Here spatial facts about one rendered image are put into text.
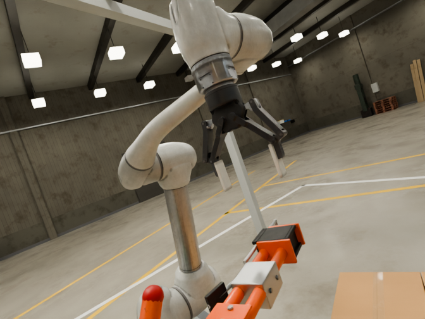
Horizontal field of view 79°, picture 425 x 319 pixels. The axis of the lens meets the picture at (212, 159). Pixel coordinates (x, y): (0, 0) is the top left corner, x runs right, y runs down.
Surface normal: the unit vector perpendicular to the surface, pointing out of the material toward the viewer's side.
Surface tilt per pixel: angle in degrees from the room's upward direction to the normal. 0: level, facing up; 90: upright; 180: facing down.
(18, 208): 90
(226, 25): 90
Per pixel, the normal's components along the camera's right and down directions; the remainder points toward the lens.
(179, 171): 0.68, 0.15
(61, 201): 0.52, -0.14
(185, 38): -0.62, 0.29
